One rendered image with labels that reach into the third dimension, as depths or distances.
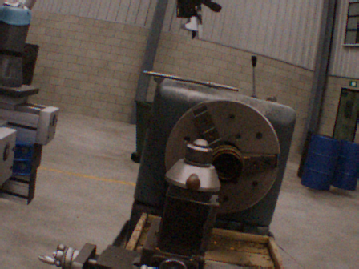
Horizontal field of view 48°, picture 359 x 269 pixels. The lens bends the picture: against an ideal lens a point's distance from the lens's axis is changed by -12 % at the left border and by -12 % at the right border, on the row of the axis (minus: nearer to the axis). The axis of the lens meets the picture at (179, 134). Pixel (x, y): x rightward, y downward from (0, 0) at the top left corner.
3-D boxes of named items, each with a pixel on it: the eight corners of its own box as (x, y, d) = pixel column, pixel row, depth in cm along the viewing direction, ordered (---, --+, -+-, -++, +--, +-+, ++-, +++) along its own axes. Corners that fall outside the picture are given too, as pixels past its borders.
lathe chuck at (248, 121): (154, 187, 133) (187, 83, 130) (254, 218, 133) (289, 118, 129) (150, 194, 124) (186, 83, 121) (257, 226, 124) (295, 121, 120)
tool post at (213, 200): (159, 233, 70) (171, 174, 69) (205, 242, 70) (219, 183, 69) (155, 248, 63) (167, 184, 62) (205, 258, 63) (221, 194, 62)
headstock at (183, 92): (147, 166, 200) (166, 78, 195) (253, 188, 198) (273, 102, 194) (126, 199, 141) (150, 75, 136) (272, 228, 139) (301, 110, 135)
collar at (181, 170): (167, 172, 69) (171, 153, 69) (218, 183, 69) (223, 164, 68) (162, 183, 61) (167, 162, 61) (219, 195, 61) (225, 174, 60)
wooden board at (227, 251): (139, 226, 118) (142, 212, 118) (268, 250, 117) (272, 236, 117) (121, 266, 89) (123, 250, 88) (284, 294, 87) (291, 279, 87)
